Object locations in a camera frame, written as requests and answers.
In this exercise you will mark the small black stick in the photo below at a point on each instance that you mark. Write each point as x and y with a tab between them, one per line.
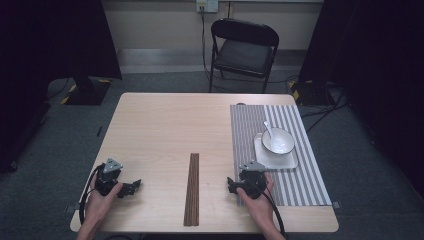
99	131

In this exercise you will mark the black folding chair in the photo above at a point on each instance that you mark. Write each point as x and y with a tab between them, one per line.
245	55

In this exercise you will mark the white wall outlet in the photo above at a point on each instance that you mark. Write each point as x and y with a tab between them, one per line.
207	5

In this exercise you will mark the white square plate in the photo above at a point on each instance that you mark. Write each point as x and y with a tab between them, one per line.
283	161

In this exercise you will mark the brown wooden chopstick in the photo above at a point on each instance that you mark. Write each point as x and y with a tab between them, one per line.
188	190
191	190
194	190
197	190

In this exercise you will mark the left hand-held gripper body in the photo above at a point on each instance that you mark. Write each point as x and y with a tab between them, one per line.
108	178

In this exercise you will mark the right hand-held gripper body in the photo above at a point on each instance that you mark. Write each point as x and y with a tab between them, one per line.
253	181

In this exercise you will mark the white bowl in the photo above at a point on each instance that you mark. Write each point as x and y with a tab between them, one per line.
283	141

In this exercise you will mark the dark round table grommet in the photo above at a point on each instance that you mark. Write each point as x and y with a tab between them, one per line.
240	104

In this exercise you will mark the person's left hand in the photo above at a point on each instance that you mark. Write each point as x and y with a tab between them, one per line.
98	206

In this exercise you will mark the grey table corner bracket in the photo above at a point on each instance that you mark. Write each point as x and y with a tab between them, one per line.
336	204

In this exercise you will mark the black stand base striped tape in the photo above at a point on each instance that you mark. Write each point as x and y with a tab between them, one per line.
310	95
86	93

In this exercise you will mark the white spoon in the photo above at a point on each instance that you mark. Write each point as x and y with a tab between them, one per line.
269	130

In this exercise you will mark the black curtain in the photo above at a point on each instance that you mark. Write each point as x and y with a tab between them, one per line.
376	66
50	50

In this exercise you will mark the person's right hand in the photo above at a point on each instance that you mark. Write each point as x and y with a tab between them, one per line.
261	208

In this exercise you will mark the grey striped placemat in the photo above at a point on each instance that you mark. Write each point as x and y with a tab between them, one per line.
246	133

